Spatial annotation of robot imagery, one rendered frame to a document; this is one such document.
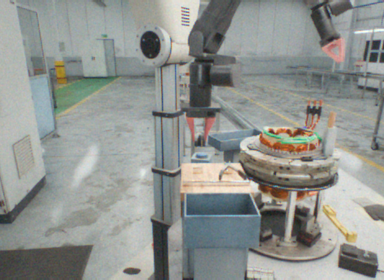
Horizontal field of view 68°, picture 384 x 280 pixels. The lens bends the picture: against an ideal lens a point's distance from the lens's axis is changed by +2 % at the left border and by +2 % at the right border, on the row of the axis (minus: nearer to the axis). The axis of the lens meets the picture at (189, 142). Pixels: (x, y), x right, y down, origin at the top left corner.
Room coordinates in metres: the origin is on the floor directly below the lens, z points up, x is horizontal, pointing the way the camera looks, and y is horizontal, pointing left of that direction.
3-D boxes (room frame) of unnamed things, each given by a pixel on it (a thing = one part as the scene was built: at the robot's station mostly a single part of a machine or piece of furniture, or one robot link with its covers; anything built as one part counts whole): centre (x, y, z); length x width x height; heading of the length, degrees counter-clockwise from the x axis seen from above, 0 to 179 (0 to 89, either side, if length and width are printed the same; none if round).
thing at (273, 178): (0.91, -0.34, 1.05); 0.29 x 0.29 x 0.06
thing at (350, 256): (0.71, -0.51, 0.81); 0.10 x 0.06 x 0.06; 63
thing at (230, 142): (1.18, -0.21, 0.92); 0.25 x 0.11 x 0.28; 115
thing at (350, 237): (0.93, -0.56, 0.80); 0.22 x 0.04 x 0.03; 179
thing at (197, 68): (0.72, -0.03, 1.36); 0.07 x 0.06 x 0.07; 59
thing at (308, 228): (0.82, -0.41, 0.85); 0.06 x 0.04 x 0.05; 132
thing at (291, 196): (0.79, -0.32, 0.91); 0.02 x 0.02 x 0.21
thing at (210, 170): (0.74, -0.07, 1.05); 0.20 x 0.19 x 0.02; 1
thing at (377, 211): (1.00, -0.77, 0.79); 0.24 x 0.13 x 0.02; 6
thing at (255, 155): (0.92, -0.34, 1.09); 0.32 x 0.32 x 0.01
